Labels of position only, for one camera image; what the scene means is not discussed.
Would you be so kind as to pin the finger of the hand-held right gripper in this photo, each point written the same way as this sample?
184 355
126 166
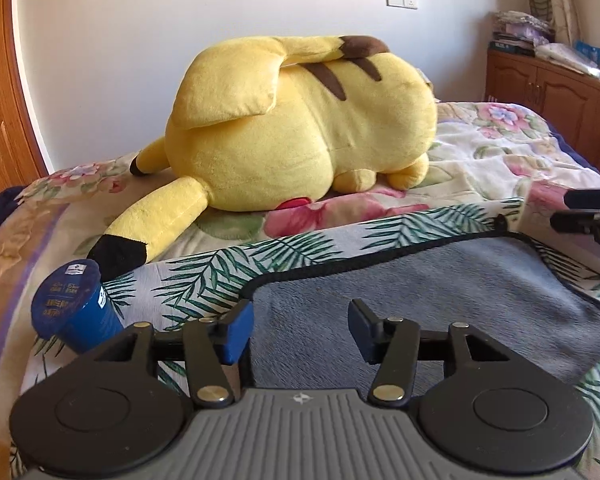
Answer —
575 222
582 199

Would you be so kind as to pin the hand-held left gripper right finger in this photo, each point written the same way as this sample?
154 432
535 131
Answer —
362 331

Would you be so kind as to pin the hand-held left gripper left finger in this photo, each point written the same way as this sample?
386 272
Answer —
238 331

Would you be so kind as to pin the grey towel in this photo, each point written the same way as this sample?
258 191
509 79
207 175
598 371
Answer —
430 290

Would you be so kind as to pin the dark blue bed sheet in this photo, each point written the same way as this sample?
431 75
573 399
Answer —
580 152

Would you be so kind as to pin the floral blanket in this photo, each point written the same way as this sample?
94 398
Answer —
500 160

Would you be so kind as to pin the white leaf print cloth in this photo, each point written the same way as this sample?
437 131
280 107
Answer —
300 255

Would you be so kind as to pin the wooden cabinet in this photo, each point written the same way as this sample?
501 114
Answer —
545 90

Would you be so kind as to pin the white plastic bag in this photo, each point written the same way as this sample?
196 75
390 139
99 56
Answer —
570 57

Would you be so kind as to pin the blue packet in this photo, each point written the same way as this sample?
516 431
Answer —
596 52

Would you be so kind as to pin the blue cylindrical can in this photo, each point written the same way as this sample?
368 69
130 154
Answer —
75 312

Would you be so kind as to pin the stack of folded items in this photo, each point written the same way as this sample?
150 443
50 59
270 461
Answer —
517 32

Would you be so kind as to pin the green woven ornament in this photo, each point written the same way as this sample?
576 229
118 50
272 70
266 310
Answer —
541 7

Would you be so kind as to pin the yellow plush toy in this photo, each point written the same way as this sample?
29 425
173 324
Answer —
290 125

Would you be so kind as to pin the wooden wardrobe door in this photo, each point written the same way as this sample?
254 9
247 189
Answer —
0 85

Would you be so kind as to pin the white wall socket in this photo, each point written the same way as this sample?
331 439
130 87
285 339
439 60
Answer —
410 0

